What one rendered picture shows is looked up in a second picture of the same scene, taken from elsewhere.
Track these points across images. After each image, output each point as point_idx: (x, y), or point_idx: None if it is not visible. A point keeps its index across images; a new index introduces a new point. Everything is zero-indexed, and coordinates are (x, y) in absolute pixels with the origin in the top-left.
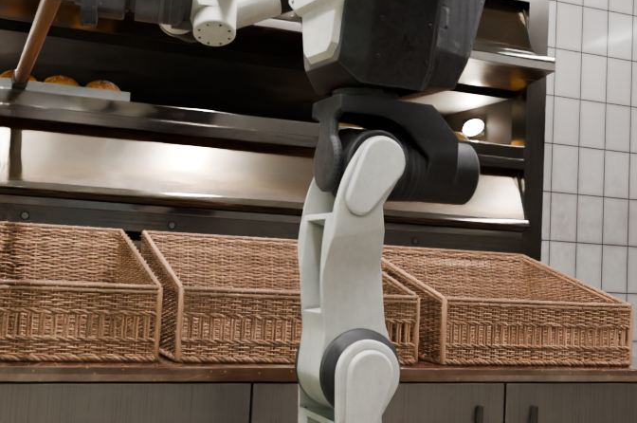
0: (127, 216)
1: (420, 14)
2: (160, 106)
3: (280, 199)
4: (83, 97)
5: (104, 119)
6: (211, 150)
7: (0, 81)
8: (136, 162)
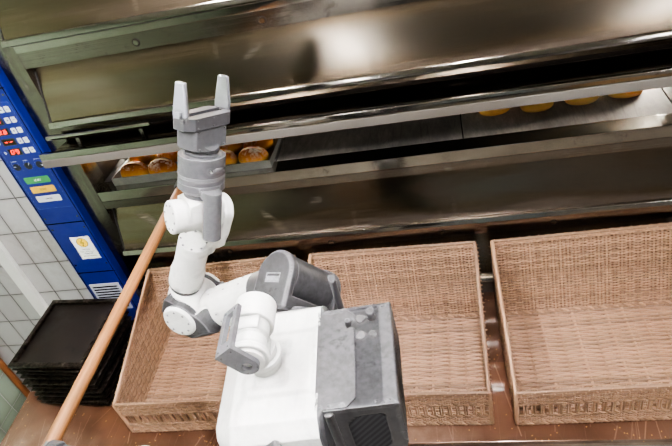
0: (297, 242)
1: None
2: (294, 171)
3: (413, 218)
4: (234, 177)
5: (256, 188)
6: (349, 186)
7: (176, 173)
8: (291, 209)
